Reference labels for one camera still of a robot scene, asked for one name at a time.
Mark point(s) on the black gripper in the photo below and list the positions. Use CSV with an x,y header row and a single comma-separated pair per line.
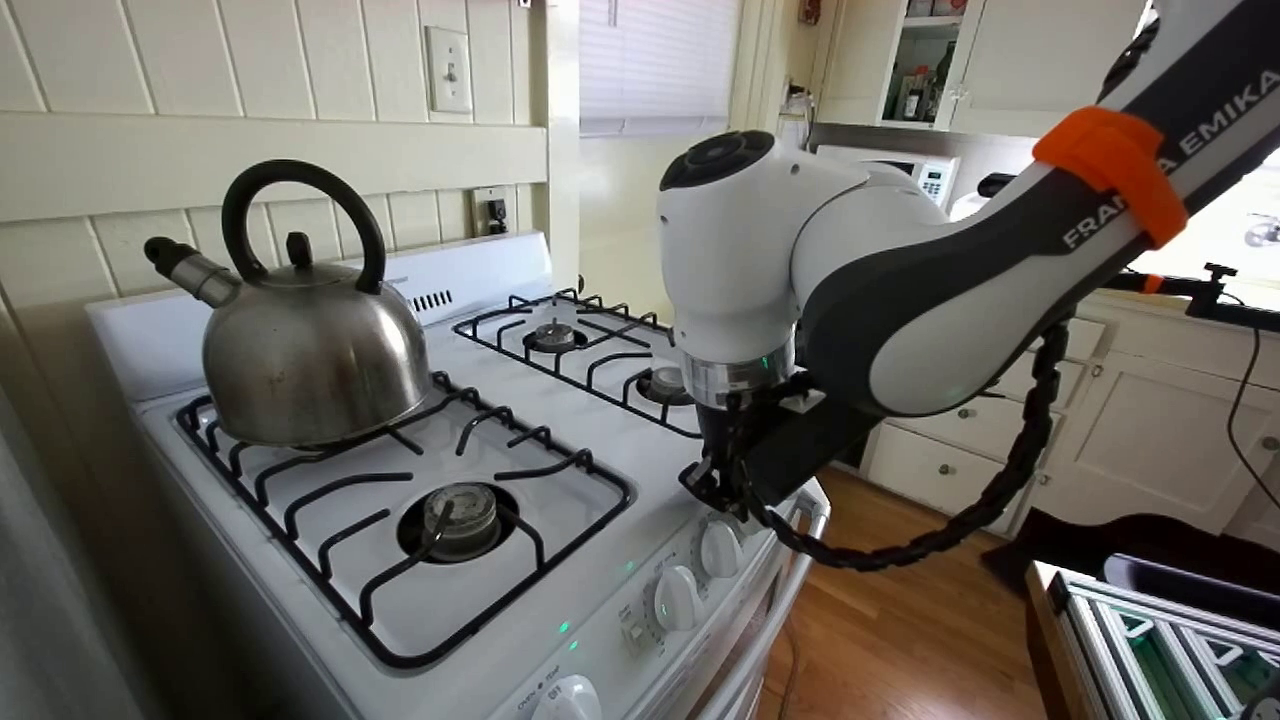
x,y
735,433

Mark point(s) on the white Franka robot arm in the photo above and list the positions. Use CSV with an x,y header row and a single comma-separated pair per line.
x,y
745,240

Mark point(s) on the white stove knob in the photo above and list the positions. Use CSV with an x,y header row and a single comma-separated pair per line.
x,y
565,696
723,550
678,599

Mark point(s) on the white gas stove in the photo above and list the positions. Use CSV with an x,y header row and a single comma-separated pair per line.
x,y
640,452

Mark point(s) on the black cast iron stove grate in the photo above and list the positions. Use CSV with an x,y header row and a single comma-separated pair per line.
x,y
349,482
618,357

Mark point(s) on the round gas burner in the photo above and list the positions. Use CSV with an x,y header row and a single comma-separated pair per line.
x,y
660,387
461,523
553,337

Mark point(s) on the white window blind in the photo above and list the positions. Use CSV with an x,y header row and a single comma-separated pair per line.
x,y
660,67

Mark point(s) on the white drawer cabinet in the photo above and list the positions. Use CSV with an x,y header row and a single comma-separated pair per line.
x,y
1160,442

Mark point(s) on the black tripod boom orange band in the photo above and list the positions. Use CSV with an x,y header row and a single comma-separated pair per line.
x,y
1221,300

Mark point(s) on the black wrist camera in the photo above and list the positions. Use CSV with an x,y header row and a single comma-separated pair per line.
x,y
823,442

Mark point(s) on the wall power outlet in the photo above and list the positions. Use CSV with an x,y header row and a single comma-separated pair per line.
x,y
488,212

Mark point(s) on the aluminium frame rack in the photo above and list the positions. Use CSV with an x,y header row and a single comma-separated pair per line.
x,y
1134,640

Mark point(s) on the white light switch plate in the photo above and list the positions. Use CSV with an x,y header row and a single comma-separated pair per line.
x,y
449,69

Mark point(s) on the white upper wall cabinet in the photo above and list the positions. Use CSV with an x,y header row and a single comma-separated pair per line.
x,y
1043,60

